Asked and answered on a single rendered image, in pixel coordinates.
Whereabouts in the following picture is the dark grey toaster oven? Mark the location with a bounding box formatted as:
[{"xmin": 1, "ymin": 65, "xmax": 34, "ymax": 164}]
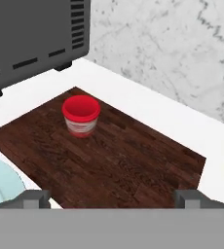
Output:
[{"xmin": 0, "ymin": 0, "xmax": 92, "ymax": 102}]

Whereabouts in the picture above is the dark wooden cutting board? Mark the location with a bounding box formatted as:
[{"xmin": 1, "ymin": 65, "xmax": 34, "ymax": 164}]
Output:
[{"xmin": 0, "ymin": 86, "xmax": 207, "ymax": 209}]

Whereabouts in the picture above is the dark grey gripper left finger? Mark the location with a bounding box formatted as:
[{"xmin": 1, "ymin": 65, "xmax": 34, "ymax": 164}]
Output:
[{"xmin": 0, "ymin": 190, "xmax": 52, "ymax": 209}]

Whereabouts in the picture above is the red and white cup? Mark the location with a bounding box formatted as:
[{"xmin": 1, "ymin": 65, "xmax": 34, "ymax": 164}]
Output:
[{"xmin": 61, "ymin": 94, "xmax": 102, "ymax": 139}]

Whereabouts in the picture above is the pale blue plate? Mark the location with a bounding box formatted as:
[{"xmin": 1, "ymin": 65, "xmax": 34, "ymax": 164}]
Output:
[{"xmin": 0, "ymin": 155, "xmax": 26, "ymax": 208}]

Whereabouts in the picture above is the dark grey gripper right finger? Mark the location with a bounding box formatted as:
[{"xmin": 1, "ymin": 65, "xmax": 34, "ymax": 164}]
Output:
[{"xmin": 173, "ymin": 189, "xmax": 224, "ymax": 209}]

